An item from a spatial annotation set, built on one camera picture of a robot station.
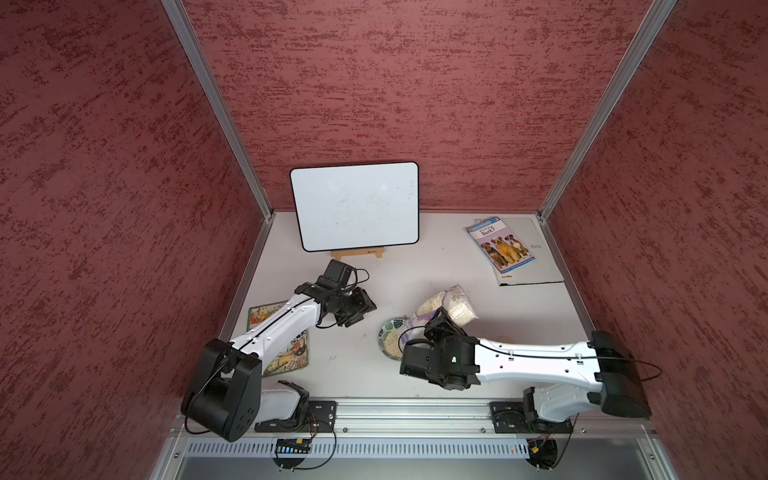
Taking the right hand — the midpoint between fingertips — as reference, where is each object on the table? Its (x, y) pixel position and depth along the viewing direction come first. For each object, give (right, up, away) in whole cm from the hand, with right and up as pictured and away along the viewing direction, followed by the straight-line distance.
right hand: (449, 312), depth 74 cm
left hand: (-21, -3, +9) cm, 23 cm away
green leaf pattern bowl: (-13, -9, +12) cm, 20 cm away
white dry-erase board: (-26, +30, +23) cm, 46 cm away
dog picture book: (+27, +14, +32) cm, 44 cm away
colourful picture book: (-42, -15, +9) cm, 46 cm away
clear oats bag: (0, +4, -4) cm, 5 cm away
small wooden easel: (-34, +13, +29) cm, 47 cm away
